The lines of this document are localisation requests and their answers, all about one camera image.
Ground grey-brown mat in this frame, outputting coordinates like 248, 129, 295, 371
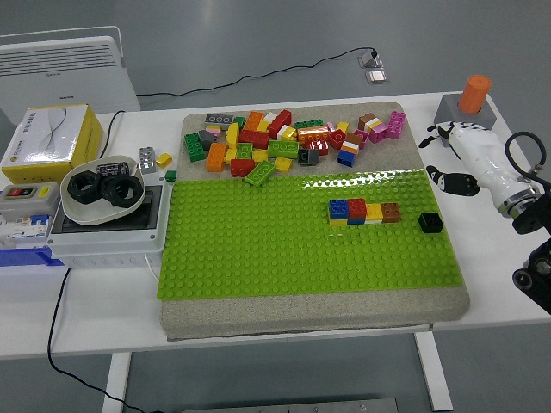
159, 101, 471, 341

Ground white bowl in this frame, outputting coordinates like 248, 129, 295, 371
59, 154, 146, 226

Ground black small brick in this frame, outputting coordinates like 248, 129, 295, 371
418, 212, 444, 235

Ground black large hex nut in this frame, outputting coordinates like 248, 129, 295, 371
67, 170, 104, 207
101, 175, 139, 209

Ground yellow and white carton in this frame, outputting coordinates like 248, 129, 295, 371
0, 102, 104, 186

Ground black table cable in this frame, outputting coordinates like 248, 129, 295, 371
46, 268, 145, 413
100, 110, 127, 159

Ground white panel heater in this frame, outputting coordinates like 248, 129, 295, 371
0, 25, 142, 126

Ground blue plastic rail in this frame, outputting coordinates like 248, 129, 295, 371
0, 247, 65, 268

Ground black ribbed small component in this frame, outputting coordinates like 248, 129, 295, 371
96, 161, 130, 176

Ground metal floor socket box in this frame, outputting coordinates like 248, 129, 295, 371
356, 49, 391, 86

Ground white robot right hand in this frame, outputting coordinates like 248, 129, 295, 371
418, 121, 538, 208

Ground white table leg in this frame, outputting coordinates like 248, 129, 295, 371
102, 352, 133, 413
413, 322, 454, 412

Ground grey push-button switch box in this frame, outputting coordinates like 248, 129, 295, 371
0, 182, 60, 223

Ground brown square brick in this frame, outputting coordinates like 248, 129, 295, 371
380, 201, 401, 224

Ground white electrical enclosure box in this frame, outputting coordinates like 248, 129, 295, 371
46, 182, 174, 270

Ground white blue circuit breaker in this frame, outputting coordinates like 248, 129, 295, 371
0, 214, 53, 250

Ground thin white cable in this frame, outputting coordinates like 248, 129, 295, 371
144, 253, 160, 283

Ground red circle brick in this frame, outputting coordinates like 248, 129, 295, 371
327, 129, 348, 151

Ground grey three-circle flat brick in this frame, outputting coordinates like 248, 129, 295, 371
204, 113, 236, 130

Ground orange cylinder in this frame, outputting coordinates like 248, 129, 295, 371
457, 74, 492, 114

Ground grey block holder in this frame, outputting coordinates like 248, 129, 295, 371
433, 94, 499, 147

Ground orange glossy long brick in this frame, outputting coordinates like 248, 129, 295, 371
297, 126, 331, 145

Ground black floor power cable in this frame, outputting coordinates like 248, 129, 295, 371
136, 46, 380, 98

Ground lime green three-circle brick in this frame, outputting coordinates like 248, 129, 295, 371
267, 139, 300, 160
245, 161, 276, 187

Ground light grey studded brick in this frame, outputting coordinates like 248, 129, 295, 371
138, 146, 157, 175

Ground red long brick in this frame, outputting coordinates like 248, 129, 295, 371
267, 109, 293, 139
238, 129, 270, 150

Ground dark green long brick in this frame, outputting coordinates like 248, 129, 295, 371
183, 132, 206, 163

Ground green studded baseplate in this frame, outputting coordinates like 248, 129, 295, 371
155, 168, 464, 301

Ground magenta long brick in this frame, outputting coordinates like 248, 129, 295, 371
386, 110, 407, 140

